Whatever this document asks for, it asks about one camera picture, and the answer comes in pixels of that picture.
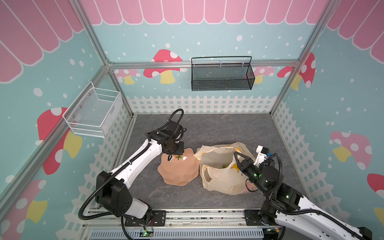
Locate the beige plastic bag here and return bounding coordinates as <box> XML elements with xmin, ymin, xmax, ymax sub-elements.
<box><xmin>195</xmin><ymin>142</ymin><xmax>257</xmax><ymax>195</ymax></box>

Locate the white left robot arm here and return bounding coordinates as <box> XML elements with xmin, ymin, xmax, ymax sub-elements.
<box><xmin>78</xmin><ymin>109</ymin><xmax>186</xmax><ymax>225</ymax></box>

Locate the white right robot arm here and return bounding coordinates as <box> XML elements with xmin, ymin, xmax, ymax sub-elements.
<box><xmin>234</xmin><ymin>152</ymin><xmax>373</xmax><ymax>240</ymax></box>

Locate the pink scalloped fruit bowl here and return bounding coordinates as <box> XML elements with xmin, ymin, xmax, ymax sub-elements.
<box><xmin>158</xmin><ymin>148</ymin><xmax>200</xmax><ymax>186</ymax></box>

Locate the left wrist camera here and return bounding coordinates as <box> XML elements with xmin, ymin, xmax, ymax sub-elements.
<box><xmin>165</xmin><ymin>121</ymin><xmax>187</xmax><ymax>141</ymax></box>

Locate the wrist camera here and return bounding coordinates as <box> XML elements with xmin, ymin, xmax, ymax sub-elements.
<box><xmin>165</xmin><ymin>121</ymin><xmax>187</xmax><ymax>141</ymax></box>
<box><xmin>255</xmin><ymin>145</ymin><xmax>270</xmax><ymax>167</ymax></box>

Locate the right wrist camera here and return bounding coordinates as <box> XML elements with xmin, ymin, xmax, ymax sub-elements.
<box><xmin>255</xmin><ymin>145</ymin><xmax>270</xmax><ymax>167</ymax></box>

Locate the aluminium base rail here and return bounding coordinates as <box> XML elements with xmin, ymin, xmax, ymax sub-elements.
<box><xmin>77</xmin><ymin>208</ymin><xmax>282</xmax><ymax>240</ymax></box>

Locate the black mesh wall basket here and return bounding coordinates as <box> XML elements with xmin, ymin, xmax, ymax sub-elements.
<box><xmin>191</xmin><ymin>56</ymin><xmax>256</xmax><ymax>92</ymax></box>

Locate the white wire wall basket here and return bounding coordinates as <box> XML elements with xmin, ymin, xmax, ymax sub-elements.
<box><xmin>63</xmin><ymin>82</ymin><xmax>123</xmax><ymax>138</ymax></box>

